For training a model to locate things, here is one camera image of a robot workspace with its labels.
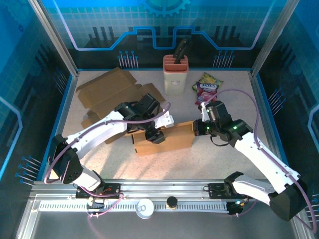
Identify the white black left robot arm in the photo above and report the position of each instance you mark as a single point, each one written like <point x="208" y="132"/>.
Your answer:
<point x="99" y="132"/>

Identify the aluminium frame post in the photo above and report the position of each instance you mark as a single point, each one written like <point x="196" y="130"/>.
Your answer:
<point x="273" y="37"/>
<point x="55" y="37"/>

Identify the black controller box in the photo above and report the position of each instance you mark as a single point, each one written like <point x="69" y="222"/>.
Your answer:
<point x="96" y="206"/>
<point x="234" y="207"/>

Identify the green yellow candy bag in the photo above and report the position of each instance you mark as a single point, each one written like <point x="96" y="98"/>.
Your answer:
<point x="209" y="77"/>

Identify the cream knife block orange top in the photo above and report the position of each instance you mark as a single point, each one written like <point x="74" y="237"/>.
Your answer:
<point x="175" y="82"/>

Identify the purple berries candy bag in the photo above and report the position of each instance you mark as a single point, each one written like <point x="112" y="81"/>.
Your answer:
<point x="208" y="88"/>

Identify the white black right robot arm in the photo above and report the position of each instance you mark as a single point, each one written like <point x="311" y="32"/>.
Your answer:
<point x="264" y="159"/>

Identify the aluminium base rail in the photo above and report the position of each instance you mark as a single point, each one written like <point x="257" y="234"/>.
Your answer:
<point x="162" y="189"/>

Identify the brown cardboard mailer box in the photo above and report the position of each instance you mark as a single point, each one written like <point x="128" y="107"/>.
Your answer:
<point x="107" y="89"/>
<point x="172" y="142"/>

